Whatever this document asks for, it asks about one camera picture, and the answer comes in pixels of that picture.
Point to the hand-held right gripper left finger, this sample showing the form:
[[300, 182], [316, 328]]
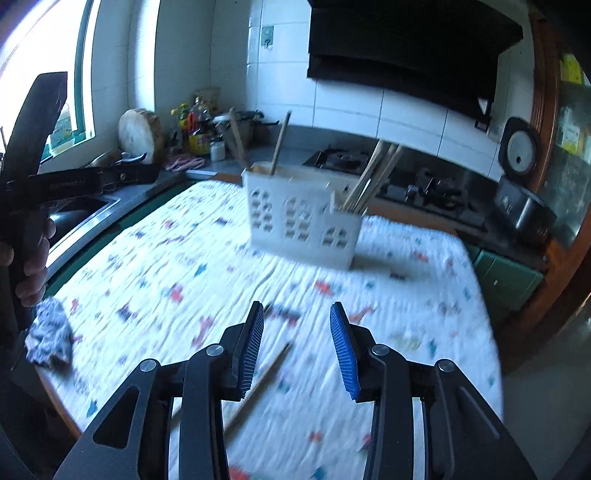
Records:
[[251, 350]]

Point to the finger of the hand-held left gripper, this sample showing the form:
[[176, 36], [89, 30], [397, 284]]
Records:
[[131, 176]]

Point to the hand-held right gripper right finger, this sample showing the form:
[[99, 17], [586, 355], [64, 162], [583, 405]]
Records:
[[344, 355]]

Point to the white plastic utensil holder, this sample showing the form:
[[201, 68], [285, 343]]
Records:
[[295, 230]]

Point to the person's left hand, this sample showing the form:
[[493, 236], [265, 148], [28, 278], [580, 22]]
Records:
[[34, 270]]

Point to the round wooden cutting board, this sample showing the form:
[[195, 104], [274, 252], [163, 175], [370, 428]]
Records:
[[136, 136]]

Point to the detergent bottle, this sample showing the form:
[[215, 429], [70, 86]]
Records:
[[62, 134]]

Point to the pink cloth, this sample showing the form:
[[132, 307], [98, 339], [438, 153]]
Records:
[[184, 162]]

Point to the yellow-capped bottle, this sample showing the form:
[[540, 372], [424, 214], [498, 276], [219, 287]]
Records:
[[183, 120]]

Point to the small white jar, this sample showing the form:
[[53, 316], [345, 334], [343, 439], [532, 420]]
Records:
[[217, 150]]

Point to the white printed blanket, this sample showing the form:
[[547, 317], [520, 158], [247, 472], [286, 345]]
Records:
[[184, 277]]

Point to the window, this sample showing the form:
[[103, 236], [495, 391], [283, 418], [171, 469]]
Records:
[[27, 46]]

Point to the steel pot with lid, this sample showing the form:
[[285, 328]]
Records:
[[258, 134]]

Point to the grey rag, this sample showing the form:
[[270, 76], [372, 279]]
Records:
[[48, 332]]

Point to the green cabinet drawer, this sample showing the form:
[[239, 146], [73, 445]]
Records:
[[508, 281]]

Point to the black gas stove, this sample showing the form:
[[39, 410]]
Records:
[[341, 159]]

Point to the black rice cooker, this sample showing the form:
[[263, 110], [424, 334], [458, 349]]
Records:
[[519, 152]]

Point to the black range hood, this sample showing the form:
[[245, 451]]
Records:
[[406, 46]]

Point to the wooden glass-door cabinet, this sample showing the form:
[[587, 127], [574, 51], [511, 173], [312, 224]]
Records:
[[547, 92]]

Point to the green wall hook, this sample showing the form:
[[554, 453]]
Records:
[[268, 36]]

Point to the wall socket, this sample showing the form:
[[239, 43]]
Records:
[[488, 128]]

